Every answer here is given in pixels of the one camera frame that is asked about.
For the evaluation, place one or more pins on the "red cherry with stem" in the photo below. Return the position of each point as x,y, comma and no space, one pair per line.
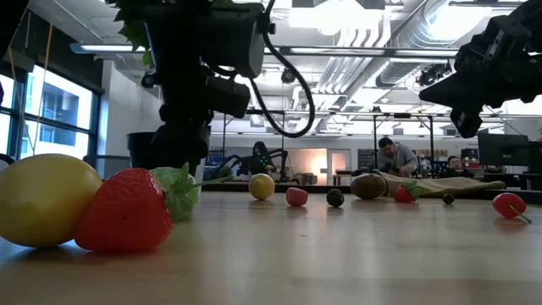
509,205

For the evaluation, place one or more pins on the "tan cloth bag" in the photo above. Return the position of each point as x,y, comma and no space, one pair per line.
449,185

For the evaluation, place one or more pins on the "small yellow plastic lemon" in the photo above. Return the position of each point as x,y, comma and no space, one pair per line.
261,186

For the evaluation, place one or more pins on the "brown kiwi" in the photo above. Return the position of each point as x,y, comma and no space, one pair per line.
368,186

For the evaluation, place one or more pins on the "large yellow plastic lemon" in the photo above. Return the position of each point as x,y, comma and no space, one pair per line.
42,199

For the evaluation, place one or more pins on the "black ceiling dome camera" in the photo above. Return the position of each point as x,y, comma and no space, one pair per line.
288,75

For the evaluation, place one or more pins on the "person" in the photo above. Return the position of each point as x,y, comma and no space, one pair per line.
396,156
455,165
260,159

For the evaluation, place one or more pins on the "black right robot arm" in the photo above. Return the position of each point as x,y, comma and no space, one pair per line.
521,76

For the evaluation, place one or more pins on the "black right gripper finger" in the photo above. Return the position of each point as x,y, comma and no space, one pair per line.
449,87
449,99

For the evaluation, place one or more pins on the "black frame back rail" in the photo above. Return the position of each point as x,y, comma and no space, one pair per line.
228,186

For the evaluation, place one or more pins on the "silver ventilation duct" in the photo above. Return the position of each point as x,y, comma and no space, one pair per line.
423,34

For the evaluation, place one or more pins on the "window with dark frame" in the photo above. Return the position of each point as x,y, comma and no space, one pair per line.
63,106

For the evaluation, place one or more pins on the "small dark blueberry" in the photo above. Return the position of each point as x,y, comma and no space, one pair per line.
448,198

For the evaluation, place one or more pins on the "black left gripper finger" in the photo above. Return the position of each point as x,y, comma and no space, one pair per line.
167,148
195,148

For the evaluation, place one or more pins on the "green plant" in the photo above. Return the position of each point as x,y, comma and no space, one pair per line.
139,148

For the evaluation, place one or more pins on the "large red plastic strawberry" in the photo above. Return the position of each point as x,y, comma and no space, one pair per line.
127,212

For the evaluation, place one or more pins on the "small strawberry with green leaves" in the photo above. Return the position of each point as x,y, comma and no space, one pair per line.
404,194

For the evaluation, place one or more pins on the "blackberry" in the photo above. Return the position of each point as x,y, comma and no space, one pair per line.
335,197

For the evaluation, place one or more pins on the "red storage box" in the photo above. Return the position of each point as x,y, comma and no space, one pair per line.
471,163

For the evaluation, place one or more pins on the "pink raspberry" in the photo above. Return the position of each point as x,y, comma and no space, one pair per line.
296,196

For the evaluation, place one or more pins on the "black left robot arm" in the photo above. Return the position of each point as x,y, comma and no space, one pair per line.
190,38

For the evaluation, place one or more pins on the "black ceiling spotlight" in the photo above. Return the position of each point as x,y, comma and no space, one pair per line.
432,75

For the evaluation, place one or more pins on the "long ceiling light strip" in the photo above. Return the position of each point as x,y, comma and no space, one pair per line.
339,51

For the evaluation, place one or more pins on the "black computer monitor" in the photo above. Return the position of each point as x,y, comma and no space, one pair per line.
501,148

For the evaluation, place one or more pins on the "black metal stand frame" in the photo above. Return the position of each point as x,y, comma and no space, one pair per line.
275,112
402,115

